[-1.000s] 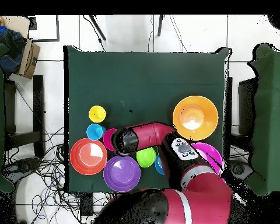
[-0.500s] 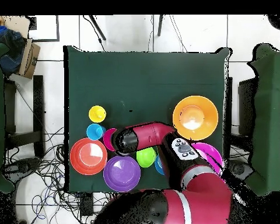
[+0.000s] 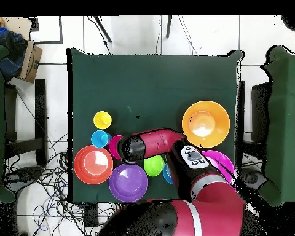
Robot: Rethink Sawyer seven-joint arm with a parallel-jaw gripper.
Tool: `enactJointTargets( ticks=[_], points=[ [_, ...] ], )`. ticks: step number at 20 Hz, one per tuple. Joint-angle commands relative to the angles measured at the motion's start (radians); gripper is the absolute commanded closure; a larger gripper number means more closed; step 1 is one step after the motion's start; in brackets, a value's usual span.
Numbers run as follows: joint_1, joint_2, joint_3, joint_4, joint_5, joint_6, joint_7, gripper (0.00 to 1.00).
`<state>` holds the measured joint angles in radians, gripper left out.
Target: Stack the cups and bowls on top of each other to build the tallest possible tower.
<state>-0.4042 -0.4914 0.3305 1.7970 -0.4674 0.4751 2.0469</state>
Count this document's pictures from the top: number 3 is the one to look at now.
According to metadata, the green bowl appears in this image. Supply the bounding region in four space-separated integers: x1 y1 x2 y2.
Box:
143 154 166 178

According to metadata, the small crimson bowl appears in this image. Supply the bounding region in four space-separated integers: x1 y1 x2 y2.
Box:
108 135 124 160

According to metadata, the dark green tablecloth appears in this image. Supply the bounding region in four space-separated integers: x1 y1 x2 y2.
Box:
66 47 245 205

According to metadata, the yellow cup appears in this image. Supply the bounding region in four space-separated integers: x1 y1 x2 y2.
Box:
93 111 113 130

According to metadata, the blue cup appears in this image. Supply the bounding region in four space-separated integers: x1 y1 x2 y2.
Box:
90 130 112 149

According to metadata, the blue bowl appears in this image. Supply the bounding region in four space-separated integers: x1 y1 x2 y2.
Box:
162 162 175 185

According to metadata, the purple bowl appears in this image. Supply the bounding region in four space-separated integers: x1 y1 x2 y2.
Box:
108 163 149 203

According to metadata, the large orange bowl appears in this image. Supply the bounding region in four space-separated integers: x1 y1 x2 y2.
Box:
181 100 231 149

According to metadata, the red-orange bowl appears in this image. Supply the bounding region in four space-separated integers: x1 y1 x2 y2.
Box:
73 144 114 186

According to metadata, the large pink bowl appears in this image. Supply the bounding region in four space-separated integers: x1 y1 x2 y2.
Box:
200 149 236 186

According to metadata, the black tripod leg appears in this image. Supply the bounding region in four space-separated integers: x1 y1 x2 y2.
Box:
165 15 173 39
93 15 112 43

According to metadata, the brown cardboard box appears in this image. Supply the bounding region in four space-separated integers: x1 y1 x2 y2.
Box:
15 40 43 84

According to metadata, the blue fabric bundle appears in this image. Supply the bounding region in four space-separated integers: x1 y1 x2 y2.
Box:
0 25 28 81

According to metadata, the tangle of floor cables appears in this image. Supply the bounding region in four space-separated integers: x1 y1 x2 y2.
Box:
4 133 119 236

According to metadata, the black stool frame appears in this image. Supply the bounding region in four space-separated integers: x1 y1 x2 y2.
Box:
3 79 48 168

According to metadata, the black pedestal foot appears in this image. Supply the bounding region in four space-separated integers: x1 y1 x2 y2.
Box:
2 165 44 190
240 168 266 191

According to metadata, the white panel black frame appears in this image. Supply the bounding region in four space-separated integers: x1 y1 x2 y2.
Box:
29 15 63 45

